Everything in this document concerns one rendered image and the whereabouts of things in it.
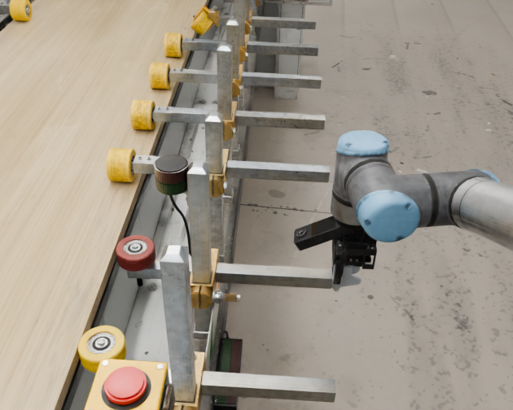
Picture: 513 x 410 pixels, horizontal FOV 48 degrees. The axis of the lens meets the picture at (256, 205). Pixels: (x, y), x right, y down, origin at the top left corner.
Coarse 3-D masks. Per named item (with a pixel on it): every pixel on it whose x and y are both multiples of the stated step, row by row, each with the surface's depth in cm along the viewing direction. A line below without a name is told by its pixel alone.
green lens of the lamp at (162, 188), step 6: (156, 180) 101; (186, 180) 102; (156, 186) 102; (162, 186) 101; (168, 186) 100; (174, 186) 100; (180, 186) 101; (186, 186) 102; (162, 192) 102; (168, 192) 101; (174, 192) 101; (180, 192) 102
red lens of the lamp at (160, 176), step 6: (162, 156) 103; (156, 168) 100; (186, 168) 100; (156, 174) 100; (162, 174) 99; (168, 174) 99; (174, 174) 99; (180, 174) 99; (186, 174) 101; (162, 180) 100; (168, 180) 99; (174, 180) 100; (180, 180) 100
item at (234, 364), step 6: (234, 342) 125; (240, 342) 125; (234, 348) 124; (234, 354) 123; (234, 360) 122; (234, 366) 120; (234, 372) 119; (228, 396) 115; (234, 396) 115; (228, 402) 114; (234, 402) 114
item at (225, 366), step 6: (228, 342) 125; (228, 348) 124; (222, 354) 123; (228, 354) 123; (222, 360) 121; (228, 360) 122; (222, 366) 120; (228, 366) 120; (222, 372) 119; (228, 372) 119; (222, 396) 115; (222, 402) 114
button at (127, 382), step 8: (120, 368) 57; (128, 368) 56; (136, 368) 57; (112, 376) 56; (120, 376) 56; (128, 376) 56; (136, 376) 56; (144, 376) 56; (104, 384) 55; (112, 384) 55; (120, 384) 55; (128, 384) 55; (136, 384) 55; (144, 384) 55; (112, 392) 54; (120, 392) 54; (128, 392) 54; (136, 392) 54; (144, 392) 55; (112, 400) 54; (120, 400) 54; (128, 400) 54; (136, 400) 54
